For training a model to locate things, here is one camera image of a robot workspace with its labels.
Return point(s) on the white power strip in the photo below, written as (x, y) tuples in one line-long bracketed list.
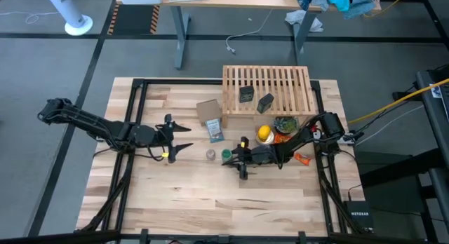
[(345, 139)]

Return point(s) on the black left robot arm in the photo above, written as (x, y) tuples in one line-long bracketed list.
[(87, 123)]

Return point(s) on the wooden slatted shelf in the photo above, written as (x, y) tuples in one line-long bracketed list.
[(280, 109)]

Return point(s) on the white cloth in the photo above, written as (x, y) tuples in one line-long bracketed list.
[(298, 18)]

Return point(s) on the cork-lid glass spice jar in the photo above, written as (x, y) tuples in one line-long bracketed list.
[(210, 154)]

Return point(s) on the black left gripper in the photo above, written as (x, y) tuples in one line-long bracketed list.
[(151, 136)]

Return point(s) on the black Netgear router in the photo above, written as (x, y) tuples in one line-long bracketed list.
[(359, 214)]

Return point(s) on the brown cardboard box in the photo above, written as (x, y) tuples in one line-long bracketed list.
[(208, 111)]

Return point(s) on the blue snack bag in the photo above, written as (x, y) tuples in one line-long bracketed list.
[(214, 131)]

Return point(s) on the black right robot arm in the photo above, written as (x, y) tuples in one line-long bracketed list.
[(301, 139)]

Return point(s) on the dark green spice tin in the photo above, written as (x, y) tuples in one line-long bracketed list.
[(265, 103), (246, 94)]

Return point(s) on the green-lid glass spice jar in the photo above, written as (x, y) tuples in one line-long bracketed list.
[(226, 154)]

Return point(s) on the blue tuna can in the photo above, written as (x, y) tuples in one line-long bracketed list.
[(266, 141)]

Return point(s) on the pile of clothes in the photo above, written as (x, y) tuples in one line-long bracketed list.
[(350, 3)]

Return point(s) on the hazard-striped black floor mat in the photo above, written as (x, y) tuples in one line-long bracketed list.
[(135, 21)]

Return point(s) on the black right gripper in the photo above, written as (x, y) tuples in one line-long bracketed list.
[(261, 155)]

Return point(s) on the yellow lemon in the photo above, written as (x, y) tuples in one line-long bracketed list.
[(264, 132)]

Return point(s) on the wooden desk with grey legs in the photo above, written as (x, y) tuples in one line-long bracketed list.
[(252, 1)]

